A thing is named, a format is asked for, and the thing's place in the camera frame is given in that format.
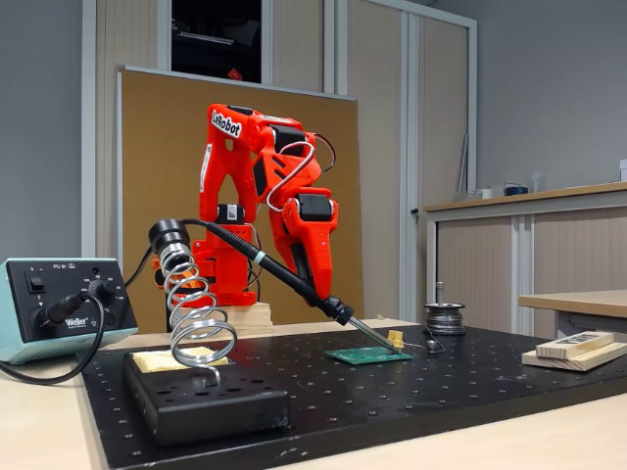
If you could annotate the orange-red gripper with servo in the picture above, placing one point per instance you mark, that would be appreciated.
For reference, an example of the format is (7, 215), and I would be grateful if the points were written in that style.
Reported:
(308, 230)

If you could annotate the black soldering iron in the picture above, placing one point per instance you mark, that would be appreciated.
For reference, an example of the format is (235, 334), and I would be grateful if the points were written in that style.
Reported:
(281, 274)

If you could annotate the orange-red robot arm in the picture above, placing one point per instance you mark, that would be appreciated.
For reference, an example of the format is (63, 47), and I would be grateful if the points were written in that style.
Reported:
(225, 164)

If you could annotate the green circuit board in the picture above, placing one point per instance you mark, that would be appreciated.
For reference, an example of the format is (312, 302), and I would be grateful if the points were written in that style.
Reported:
(362, 356)

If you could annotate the small red object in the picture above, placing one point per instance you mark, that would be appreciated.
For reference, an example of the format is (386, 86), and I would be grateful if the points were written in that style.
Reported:
(235, 74)

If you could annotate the teal Weller soldering station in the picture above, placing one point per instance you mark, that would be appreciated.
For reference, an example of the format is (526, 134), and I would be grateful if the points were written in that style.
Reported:
(14, 333)

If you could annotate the wooden base block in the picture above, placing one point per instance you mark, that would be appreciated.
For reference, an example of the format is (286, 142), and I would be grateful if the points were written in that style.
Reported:
(259, 318)

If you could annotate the yellow power connector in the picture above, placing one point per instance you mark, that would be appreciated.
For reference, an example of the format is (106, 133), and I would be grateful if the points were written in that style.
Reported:
(396, 337)

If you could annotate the tall beige cabinet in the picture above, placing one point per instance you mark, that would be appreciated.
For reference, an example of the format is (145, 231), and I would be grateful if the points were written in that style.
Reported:
(377, 147)

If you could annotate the metal bolt through spool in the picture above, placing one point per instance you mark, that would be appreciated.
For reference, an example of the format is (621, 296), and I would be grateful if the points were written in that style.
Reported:
(441, 294)

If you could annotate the black perforated breadboard plate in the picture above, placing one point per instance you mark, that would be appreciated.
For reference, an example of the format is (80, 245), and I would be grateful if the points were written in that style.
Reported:
(392, 391)

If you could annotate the low cabinet with sliding doors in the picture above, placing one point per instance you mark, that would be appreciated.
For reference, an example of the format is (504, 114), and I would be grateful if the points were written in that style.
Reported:
(475, 264)

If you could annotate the black stand with spring holder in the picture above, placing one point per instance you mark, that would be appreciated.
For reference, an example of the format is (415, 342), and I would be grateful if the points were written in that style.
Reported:
(206, 411)

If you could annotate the yellow cleaning sponge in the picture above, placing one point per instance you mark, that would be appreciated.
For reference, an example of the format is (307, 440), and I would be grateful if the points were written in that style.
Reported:
(152, 362)

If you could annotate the small white box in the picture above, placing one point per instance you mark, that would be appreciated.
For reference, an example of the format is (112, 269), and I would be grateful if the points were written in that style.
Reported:
(485, 194)

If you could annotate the blue tape roll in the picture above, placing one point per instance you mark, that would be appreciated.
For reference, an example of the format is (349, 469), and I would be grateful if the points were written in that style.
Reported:
(516, 190)

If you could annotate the beige desk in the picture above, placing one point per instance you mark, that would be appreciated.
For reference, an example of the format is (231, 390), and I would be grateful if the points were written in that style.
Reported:
(578, 302)

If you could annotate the wooden plank with Kapla print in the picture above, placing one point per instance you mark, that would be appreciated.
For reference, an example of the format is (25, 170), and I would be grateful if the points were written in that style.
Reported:
(573, 344)

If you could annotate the plain wooden plank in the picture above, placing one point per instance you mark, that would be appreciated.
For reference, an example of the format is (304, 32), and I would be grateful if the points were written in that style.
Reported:
(588, 363)

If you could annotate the large white carton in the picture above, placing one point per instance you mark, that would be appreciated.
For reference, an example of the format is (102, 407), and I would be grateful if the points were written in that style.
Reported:
(623, 170)

